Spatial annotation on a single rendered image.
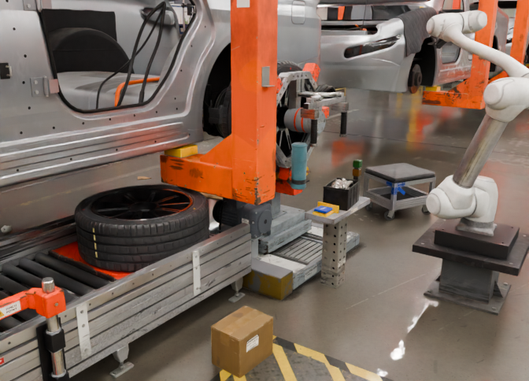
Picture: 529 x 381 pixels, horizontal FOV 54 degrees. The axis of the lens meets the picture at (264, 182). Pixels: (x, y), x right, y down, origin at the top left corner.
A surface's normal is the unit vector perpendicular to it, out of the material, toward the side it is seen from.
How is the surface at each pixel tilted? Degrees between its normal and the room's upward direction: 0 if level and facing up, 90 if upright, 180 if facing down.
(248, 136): 90
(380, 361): 0
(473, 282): 90
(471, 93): 90
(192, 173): 90
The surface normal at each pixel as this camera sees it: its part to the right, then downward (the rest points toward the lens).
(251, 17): -0.58, 0.22
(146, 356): 0.00, -0.96
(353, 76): -0.33, 0.56
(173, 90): 0.81, 0.17
